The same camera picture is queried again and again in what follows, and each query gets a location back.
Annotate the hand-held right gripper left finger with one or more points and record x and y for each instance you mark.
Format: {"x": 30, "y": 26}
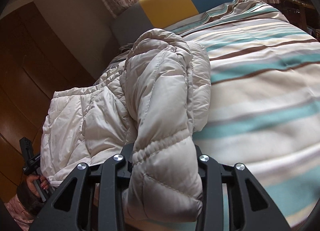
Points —
{"x": 82, "y": 196}

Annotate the round wooden side table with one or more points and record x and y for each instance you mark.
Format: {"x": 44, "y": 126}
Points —
{"x": 295, "y": 9}

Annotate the beige quilted down jacket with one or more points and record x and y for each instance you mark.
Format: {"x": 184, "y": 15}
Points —
{"x": 155, "y": 96}

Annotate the person's left forearm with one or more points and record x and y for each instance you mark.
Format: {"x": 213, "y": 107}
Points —
{"x": 25, "y": 201}

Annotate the person's left hand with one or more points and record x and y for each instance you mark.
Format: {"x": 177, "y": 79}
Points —
{"x": 33, "y": 183}

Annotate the striped bed sheet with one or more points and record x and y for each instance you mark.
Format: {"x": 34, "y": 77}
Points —
{"x": 262, "y": 83}

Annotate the brown wooden wardrobe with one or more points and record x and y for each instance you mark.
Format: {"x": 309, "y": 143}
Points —
{"x": 32, "y": 71}

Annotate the grey yellow blue headboard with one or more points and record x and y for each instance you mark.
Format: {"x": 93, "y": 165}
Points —
{"x": 170, "y": 4}

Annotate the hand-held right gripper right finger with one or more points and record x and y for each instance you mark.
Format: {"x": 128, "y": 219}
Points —
{"x": 237, "y": 196}

